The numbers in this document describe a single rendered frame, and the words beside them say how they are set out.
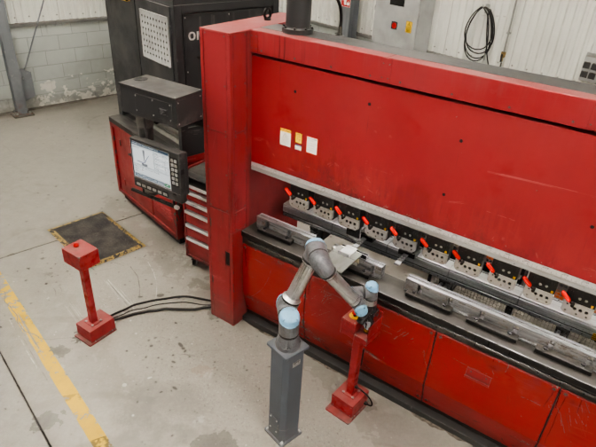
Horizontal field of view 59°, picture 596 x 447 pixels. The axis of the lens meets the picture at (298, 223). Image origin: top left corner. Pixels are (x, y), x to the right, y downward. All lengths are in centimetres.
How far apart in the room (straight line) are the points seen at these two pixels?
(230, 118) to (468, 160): 151
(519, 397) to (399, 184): 143
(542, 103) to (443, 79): 49
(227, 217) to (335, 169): 93
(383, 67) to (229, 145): 117
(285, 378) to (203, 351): 117
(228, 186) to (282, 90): 78
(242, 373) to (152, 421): 71
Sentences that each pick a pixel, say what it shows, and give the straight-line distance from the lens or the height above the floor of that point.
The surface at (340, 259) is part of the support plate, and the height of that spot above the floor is 100.
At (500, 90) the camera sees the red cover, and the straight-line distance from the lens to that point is 283.
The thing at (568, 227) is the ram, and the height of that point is 166.
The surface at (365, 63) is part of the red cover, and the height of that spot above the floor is 224.
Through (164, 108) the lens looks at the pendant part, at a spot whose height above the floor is 186.
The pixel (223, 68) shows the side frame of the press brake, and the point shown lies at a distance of 346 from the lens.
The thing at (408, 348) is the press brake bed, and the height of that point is 53.
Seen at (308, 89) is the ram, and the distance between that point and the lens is 334.
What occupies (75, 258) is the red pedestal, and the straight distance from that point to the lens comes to 402.
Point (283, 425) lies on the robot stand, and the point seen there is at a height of 18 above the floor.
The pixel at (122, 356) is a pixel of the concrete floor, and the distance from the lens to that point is 431.
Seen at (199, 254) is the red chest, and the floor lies 20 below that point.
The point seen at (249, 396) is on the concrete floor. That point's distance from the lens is 394.
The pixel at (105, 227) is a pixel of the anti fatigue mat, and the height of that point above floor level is 1.
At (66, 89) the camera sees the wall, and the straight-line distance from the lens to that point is 962.
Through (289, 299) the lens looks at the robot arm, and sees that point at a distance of 308.
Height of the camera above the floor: 297
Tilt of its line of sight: 31 degrees down
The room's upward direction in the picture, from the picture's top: 3 degrees clockwise
